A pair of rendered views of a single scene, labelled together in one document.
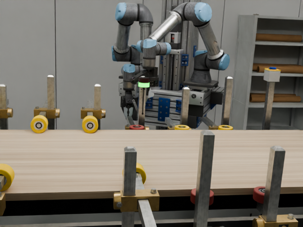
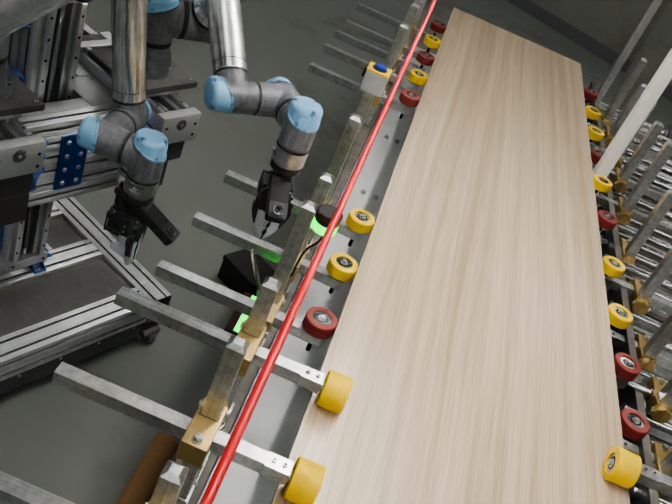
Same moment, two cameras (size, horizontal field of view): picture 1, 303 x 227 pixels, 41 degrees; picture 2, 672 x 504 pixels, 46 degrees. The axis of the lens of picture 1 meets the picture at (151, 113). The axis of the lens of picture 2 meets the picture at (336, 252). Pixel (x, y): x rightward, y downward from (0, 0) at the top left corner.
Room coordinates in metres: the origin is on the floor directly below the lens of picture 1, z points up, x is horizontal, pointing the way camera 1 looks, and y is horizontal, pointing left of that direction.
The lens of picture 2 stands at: (1.90, 1.53, 2.09)
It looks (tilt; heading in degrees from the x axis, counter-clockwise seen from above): 34 degrees down; 279
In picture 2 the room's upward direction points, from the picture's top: 24 degrees clockwise
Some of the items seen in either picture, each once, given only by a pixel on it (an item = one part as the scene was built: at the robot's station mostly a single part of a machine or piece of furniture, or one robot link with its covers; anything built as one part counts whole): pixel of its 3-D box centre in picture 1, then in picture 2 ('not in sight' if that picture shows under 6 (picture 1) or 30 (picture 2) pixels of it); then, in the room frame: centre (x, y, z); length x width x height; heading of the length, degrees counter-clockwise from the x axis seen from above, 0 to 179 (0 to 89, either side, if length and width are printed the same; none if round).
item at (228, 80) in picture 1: (225, 116); (328, 185); (2.30, -0.44, 0.93); 0.03 x 0.03 x 0.48; 9
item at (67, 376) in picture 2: (44, 111); (182, 426); (2.17, 0.60, 0.95); 0.50 x 0.04 x 0.04; 9
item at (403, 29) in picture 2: not in sight; (382, 79); (2.47, -1.42, 0.90); 0.03 x 0.03 x 0.48; 9
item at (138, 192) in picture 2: (128, 84); (140, 185); (2.58, 0.16, 1.05); 0.08 x 0.08 x 0.05
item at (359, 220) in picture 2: (224, 135); (356, 230); (2.17, -0.42, 0.85); 0.08 x 0.08 x 0.11
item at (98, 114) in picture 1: (93, 113); (246, 344); (2.18, 0.33, 0.94); 0.13 x 0.06 x 0.05; 99
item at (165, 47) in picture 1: (159, 48); (277, 100); (2.40, -0.03, 1.30); 0.11 x 0.11 x 0.08; 47
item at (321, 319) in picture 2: (136, 135); (315, 333); (2.09, 0.08, 0.85); 0.08 x 0.08 x 0.11
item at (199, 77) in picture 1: (201, 74); (147, 50); (2.91, -0.35, 1.09); 0.15 x 0.15 x 0.10
